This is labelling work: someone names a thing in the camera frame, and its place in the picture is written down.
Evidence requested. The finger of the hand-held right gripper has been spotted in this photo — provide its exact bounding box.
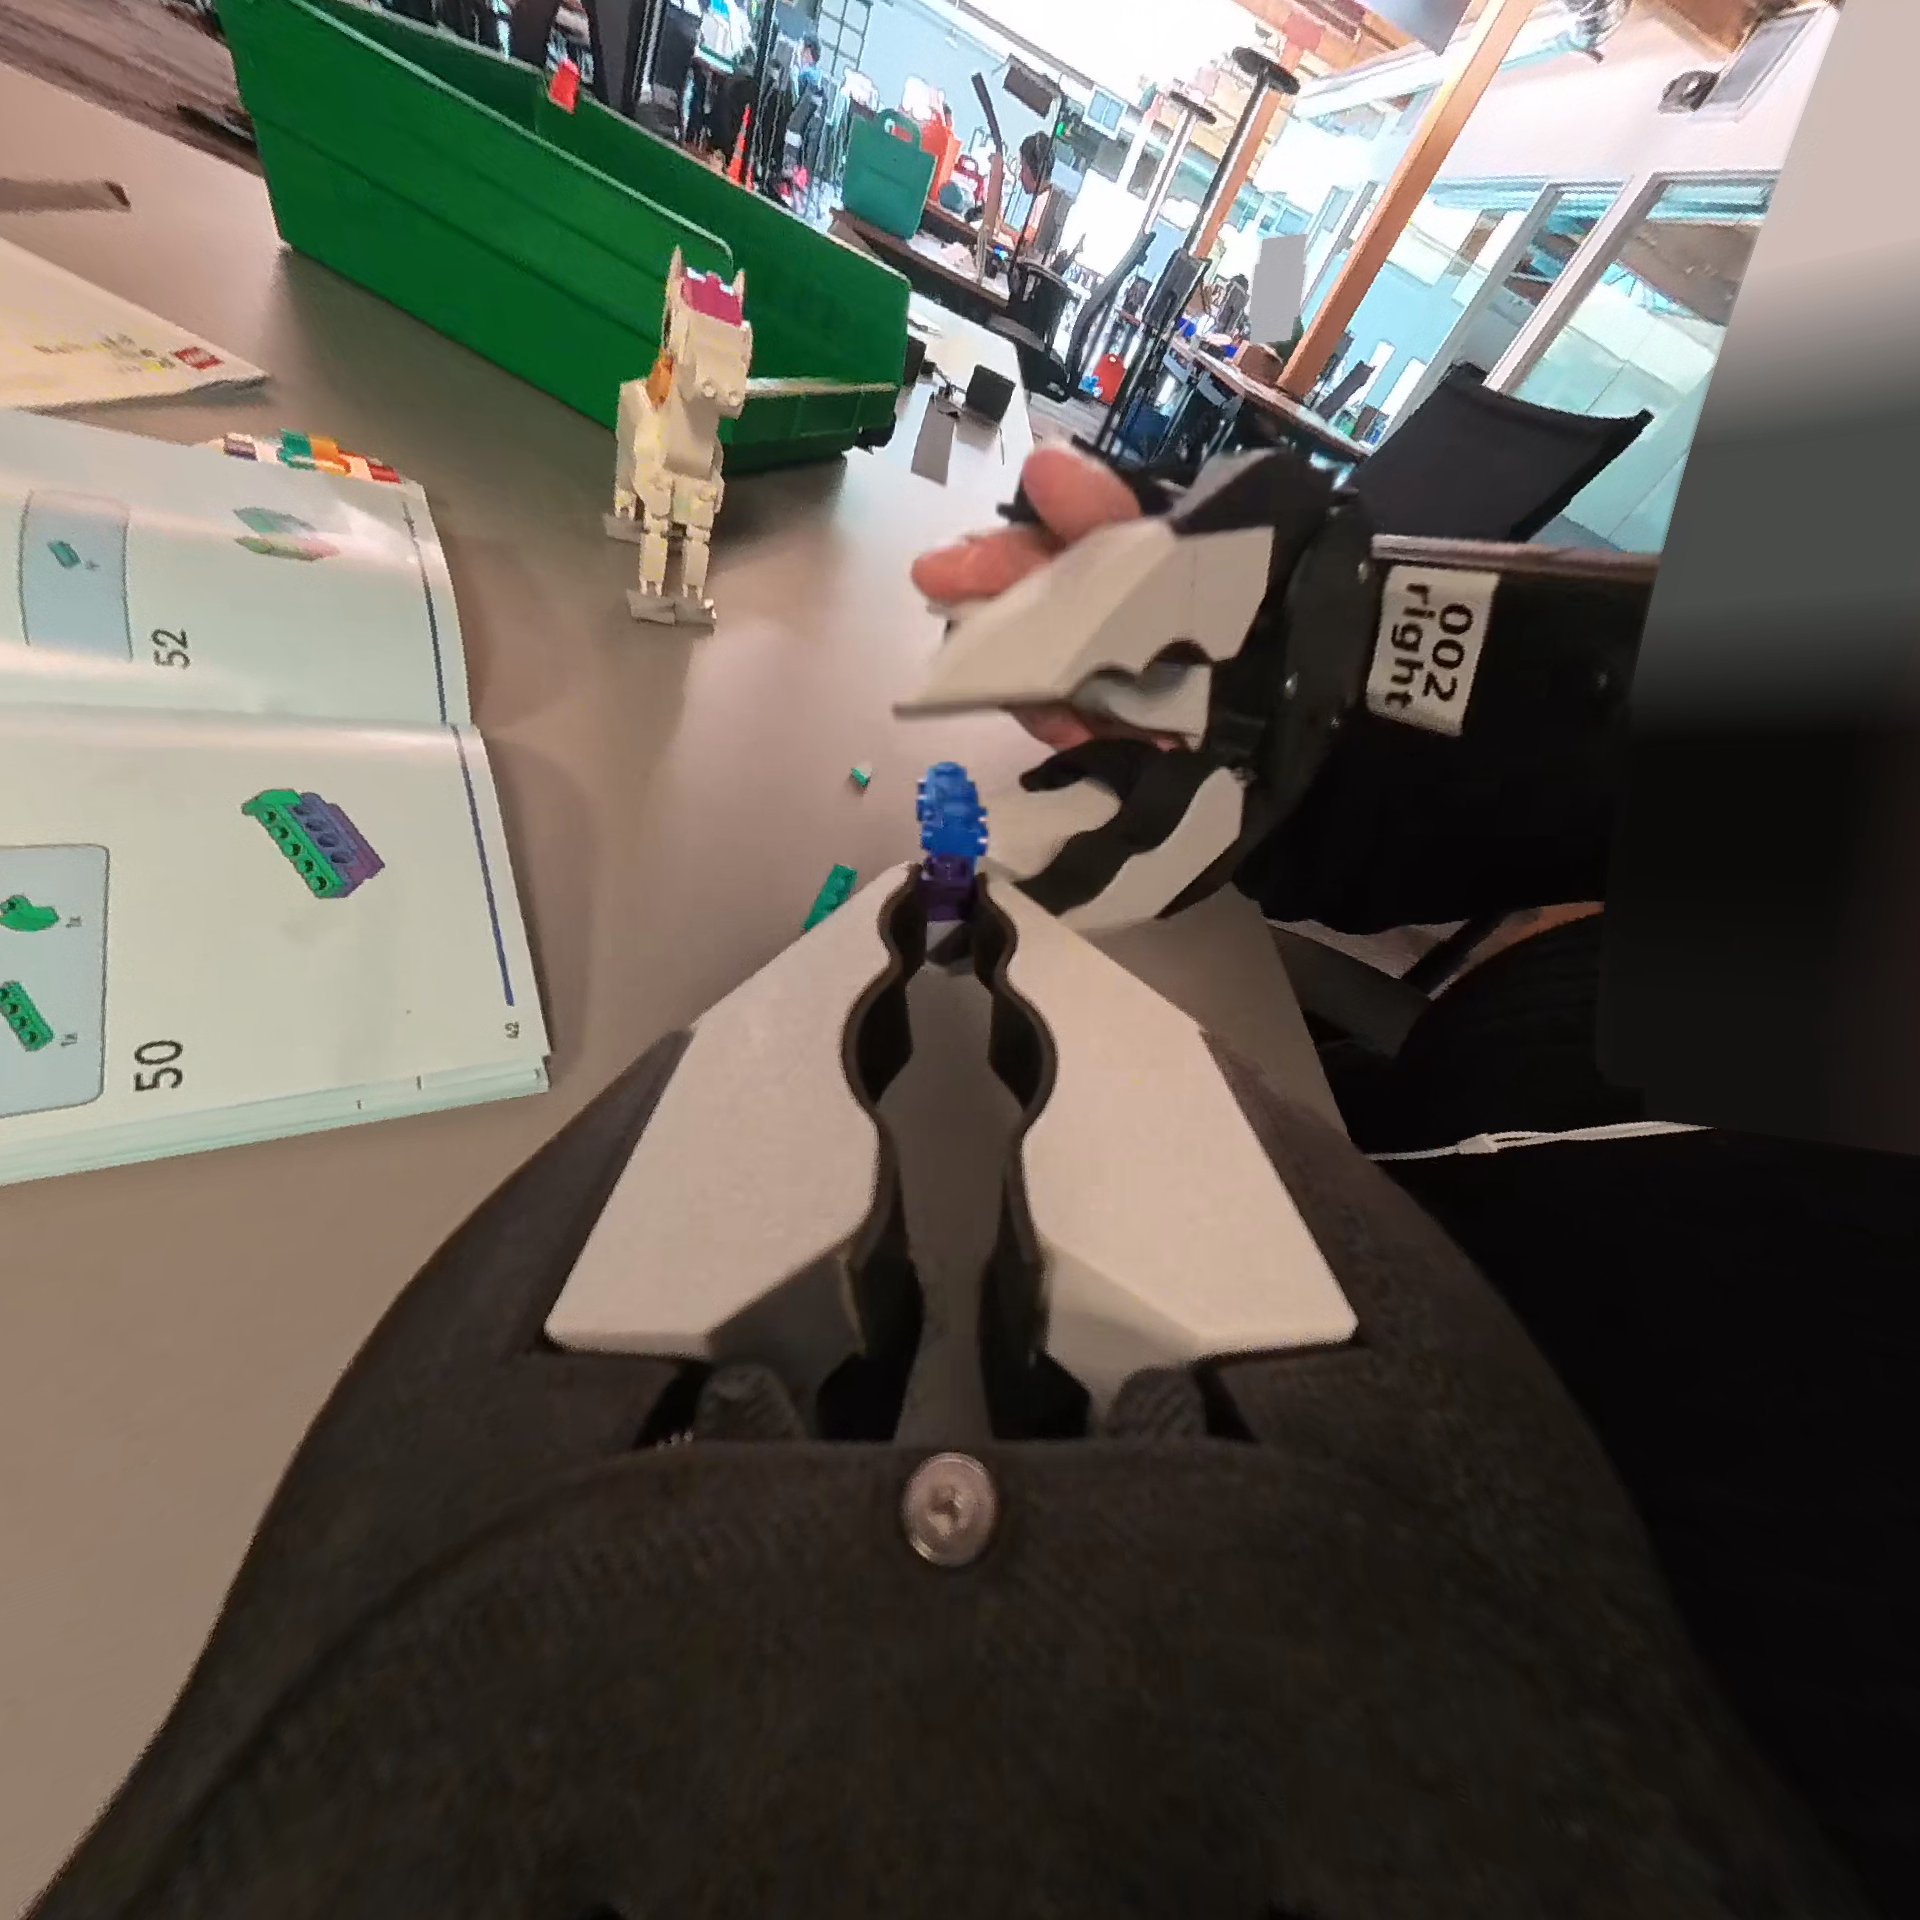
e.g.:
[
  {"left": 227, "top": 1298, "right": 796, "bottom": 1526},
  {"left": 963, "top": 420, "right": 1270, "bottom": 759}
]
[
  {"left": 984, "top": 743, "right": 1276, "bottom": 935},
  {"left": 892, "top": 510, "right": 1282, "bottom": 747}
]

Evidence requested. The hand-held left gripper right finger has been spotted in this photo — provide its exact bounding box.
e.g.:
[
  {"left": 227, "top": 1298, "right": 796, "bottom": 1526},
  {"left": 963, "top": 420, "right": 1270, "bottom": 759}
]
[{"left": 976, "top": 871, "right": 1362, "bottom": 1420}]

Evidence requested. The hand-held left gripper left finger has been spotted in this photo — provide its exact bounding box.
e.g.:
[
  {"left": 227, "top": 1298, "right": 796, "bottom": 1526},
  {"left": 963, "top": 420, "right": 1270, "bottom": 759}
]
[{"left": 544, "top": 869, "right": 921, "bottom": 1412}]

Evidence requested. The blue purple lego assembly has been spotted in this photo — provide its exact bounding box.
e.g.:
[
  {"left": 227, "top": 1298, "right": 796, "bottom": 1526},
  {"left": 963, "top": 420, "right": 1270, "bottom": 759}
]
[{"left": 914, "top": 760, "right": 995, "bottom": 964}]

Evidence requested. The white lego unicorn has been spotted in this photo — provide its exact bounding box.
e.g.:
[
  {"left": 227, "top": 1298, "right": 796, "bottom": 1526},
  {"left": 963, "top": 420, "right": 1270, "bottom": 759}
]
[{"left": 603, "top": 248, "right": 749, "bottom": 623}]

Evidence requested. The rainbow coloured lego piece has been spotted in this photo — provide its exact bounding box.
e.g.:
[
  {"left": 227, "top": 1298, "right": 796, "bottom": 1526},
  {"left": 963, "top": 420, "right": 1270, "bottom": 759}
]
[{"left": 209, "top": 427, "right": 407, "bottom": 486}]

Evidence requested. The person's right hand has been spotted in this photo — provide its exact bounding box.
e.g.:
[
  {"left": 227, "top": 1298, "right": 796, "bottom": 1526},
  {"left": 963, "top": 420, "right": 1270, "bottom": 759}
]
[{"left": 912, "top": 449, "right": 1149, "bottom": 752}]

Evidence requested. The dark office desk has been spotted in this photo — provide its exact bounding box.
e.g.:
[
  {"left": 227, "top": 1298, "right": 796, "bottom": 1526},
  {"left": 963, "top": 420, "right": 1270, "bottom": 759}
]
[{"left": 1170, "top": 336, "right": 1373, "bottom": 450}]

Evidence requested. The black office chair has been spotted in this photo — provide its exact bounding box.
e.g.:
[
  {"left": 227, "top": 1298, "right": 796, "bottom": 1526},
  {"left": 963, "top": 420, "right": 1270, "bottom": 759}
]
[{"left": 1359, "top": 359, "right": 1654, "bottom": 548}]

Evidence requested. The person's body in black clothing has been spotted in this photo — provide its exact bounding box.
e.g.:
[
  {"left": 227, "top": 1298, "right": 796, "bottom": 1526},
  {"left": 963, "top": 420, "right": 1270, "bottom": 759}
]
[{"left": 1307, "top": 901, "right": 1920, "bottom": 1920}]

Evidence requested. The open pale blue instruction booklet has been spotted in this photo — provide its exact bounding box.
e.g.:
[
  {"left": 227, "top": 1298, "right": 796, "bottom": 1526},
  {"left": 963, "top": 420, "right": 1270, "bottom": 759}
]
[{"left": 0, "top": 410, "right": 550, "bottom": 1190}]

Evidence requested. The green tote container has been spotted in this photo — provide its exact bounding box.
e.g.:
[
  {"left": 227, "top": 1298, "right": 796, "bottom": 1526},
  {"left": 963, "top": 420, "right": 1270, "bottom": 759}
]
[{"left": 838, "top": 109, "right": 926, "bottom": 238}]

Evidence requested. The orange wooden pillar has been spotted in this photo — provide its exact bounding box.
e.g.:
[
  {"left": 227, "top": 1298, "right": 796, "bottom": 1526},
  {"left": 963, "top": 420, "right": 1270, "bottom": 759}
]
[{"left": 1272, "top": 0, "right": 1538, "bottom": 395}]

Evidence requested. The green plastic bin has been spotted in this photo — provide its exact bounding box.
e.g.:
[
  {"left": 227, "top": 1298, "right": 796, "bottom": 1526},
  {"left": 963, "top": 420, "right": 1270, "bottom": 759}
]
[{"left": 214, "top": 0, "right": 912, "bottom": 450}]

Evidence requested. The closed white instruction booklet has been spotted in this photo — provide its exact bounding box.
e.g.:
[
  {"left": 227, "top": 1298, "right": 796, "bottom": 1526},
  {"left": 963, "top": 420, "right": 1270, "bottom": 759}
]
[{"left": 0, "top": 238, "right": 268, "bottom": 415}]

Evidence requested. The white drawstring cord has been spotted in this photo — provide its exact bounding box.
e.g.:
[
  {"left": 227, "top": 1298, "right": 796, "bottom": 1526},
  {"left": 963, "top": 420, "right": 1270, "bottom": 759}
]
[{"left": 1367, "top": 1125, "right": 1709, "bottom": 1165}]

